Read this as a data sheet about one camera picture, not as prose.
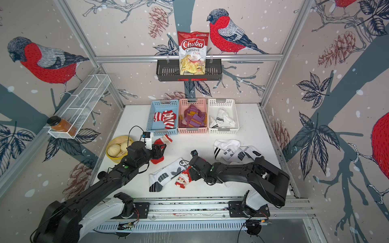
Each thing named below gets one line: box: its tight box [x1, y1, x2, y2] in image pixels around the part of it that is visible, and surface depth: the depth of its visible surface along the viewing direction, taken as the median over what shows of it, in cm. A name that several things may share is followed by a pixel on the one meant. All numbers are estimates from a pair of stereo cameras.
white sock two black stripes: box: [215, 107, 228, 126], surface depth 113 cm
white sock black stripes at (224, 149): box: [213, 138, 241, 161], surface depth 97 cm
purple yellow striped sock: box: [183, 104, 208, 128], surface depth 110 cm
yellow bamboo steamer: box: [105, 135, 134, 164], surface depth 92 cm
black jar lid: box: [97, 171, 108, 180], surface depth 77 cm
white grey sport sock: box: [230, 145, 263, 164], surface depth 93 cm
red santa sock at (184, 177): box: [174, 166, 192, 189], surface depth 84 cm
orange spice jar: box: [47, 115, 77, 137], surface depth 62 cm
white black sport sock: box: [148, 157, 188, 193], surface depth 85 cm
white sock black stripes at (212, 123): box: [208, 116, 219, 129], surface depth 109 cm
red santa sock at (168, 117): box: [162, 109, 177, 130], surface depth 113 cm
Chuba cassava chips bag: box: [177, 30, 210, 76], surface depth 87 cm
